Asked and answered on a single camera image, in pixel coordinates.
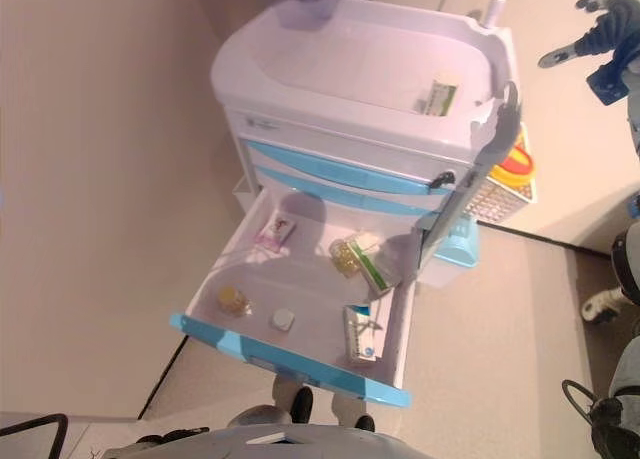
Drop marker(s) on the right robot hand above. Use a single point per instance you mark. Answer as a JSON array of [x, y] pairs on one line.
[[617, 29]]

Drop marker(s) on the white green medicine box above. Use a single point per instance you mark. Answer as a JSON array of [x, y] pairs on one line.
[[440, 99]]

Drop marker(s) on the blue white cart drawer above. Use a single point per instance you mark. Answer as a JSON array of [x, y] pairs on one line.
[[300, 183], [280, 154], [300, 366]]

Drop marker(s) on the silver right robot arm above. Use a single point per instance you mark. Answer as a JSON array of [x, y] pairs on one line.
[[625, 374]]

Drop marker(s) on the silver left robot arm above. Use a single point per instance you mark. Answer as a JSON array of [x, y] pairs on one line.
[[150, 446]]

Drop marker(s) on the long white blue medicine box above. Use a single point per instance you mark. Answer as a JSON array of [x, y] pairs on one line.
[[360, 339]]

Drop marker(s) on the black key bunch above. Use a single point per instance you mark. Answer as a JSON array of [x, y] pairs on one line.
[[444, 180]]

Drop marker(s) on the white medical cart body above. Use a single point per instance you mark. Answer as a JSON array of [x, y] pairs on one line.
[[350, 64]]

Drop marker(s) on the light blue waste bin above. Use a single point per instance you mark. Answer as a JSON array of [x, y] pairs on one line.
[[460, 249]]

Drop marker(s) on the white bed caster wheel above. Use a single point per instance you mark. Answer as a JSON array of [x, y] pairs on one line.
[[602, 306]]

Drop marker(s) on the bagged yellow pills green box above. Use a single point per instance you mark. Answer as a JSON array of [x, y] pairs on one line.
[[372, 269]]

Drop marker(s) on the pink-sealed bag with box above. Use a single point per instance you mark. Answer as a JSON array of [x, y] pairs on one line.
[[280, 229]]

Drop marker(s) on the small white square pillbox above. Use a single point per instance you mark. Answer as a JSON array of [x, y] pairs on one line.
[[282, 320]]

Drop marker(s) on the small yellow pill bag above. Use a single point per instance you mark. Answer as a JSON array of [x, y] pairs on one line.
[[231, 299]]

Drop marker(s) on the grey robot torso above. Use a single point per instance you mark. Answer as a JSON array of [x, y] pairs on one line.
[[325, 446]]

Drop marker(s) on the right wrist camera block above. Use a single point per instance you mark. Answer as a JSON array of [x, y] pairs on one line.
[[607, 84]]

